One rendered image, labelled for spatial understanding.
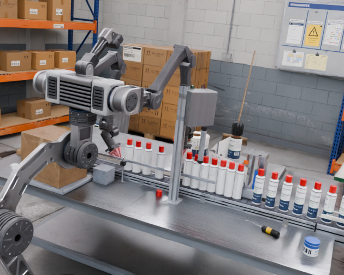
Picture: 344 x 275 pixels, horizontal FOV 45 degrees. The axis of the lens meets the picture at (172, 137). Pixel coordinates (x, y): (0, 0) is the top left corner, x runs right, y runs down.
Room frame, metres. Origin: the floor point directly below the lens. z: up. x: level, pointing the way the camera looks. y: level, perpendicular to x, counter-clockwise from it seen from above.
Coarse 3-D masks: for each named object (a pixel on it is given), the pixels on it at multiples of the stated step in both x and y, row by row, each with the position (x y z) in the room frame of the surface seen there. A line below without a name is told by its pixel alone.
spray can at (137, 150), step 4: (136, 144) 2.44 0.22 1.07; (140, 144) 2.44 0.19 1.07; (136, 148) 2.43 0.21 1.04; (140, 148) 2.43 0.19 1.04; (136, 152) 2.42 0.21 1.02; (140, 152) 2.43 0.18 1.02; (136, 156) 2.42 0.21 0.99; (140, 156) 2.43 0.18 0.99; (136, 160) 2.42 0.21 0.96; (140, 160) 2.44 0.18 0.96; (136, 164) 2.42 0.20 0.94; (136, 168) 2.42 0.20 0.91; (140, 168) 2.44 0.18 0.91; (136, 172) 2.42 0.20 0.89
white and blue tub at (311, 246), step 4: (308, 236) 1.79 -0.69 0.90; (308, 240) 1.75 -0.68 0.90; (312, 240) 1.75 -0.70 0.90; (316, 240) 1.76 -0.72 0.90; (304, 244) 1.75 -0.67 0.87; (308, 244) 1.73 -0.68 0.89; (312, 244) 1.72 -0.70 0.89; (316, 244) 1.72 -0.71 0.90; (304, 248) 1.75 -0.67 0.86; (308, 248) 1.73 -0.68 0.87; (312, 248) 1.72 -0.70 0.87; (316, 248) 1.72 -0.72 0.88; (304, 252) 1.74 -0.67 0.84; (308, 252) 1.73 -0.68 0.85; (312, 252) 1.72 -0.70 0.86; (316, 252) 1.72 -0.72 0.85; (312, 256) 1.72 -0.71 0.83
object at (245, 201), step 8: (96, 160) 2.58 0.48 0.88; (120, 168) 2.49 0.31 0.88; (144, 176) 2.39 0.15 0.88; (152, 176) 2.40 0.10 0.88; (232, 200) 2.16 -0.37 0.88; (240, 200) 2.18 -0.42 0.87; (248, 200) 2.18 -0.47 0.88; (264, 208) 2.09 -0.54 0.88; (296, 216) 2.04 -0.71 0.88; (304, 216) 2.05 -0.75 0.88
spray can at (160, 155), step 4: (160, 148) 2.38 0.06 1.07; (160, 152) 2.38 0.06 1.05; (160, 156) 2.37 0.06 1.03; (164, 156) 2.38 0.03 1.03; (156, 160) 2.38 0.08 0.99; (160, 160) 2.36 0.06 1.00; (164, 160) 2.39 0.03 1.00; (156, 164) 2.38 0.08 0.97; (160, 164) 2.36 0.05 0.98; (156, 172) 2.37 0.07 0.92; (160, 172) 2.37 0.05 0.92; (156, 176) 2.37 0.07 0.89; (160, 176) 2.37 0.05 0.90
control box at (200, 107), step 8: (192, 96) 2.14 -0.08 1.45; (200, 96) 2.17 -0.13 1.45; (208, 96) 2.19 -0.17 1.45; (216, 96) 2.22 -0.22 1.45; (192, 104) 2.14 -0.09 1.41; (200, 104) 2.17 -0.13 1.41; (208, 104) 2.20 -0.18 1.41; (192, 112) 2.14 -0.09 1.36; (200, 112) 2.17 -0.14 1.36; (208, 112) 2.20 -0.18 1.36; (184, 120) 2.17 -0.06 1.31; (192, 120) 2.15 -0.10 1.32; (200, 120) 2.18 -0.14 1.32; (208, 120) 2.20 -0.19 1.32
